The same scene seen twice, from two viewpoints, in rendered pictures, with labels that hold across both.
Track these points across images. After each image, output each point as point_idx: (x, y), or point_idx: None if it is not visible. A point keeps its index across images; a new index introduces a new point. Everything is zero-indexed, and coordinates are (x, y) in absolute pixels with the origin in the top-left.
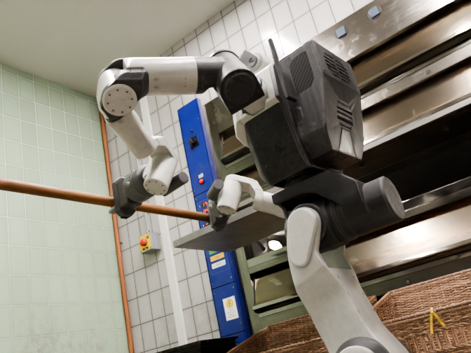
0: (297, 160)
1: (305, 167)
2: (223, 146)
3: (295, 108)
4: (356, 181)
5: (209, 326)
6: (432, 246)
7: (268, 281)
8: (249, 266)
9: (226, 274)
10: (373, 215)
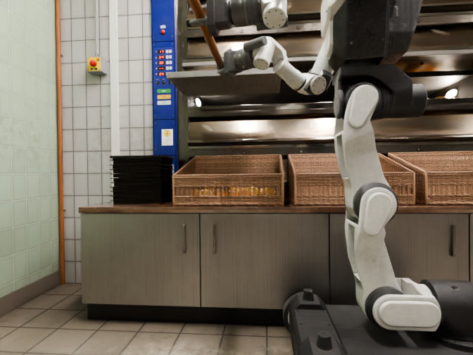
0: (379, 48)
1: (381, 55)
2: (188, 10)
3: (392, 6)
4: (412, 81)
5: (142, 146)
6: (324, 134)
7: (201, 126)
8: (188, 111)
9: (169, 111)
10: (412, 108)
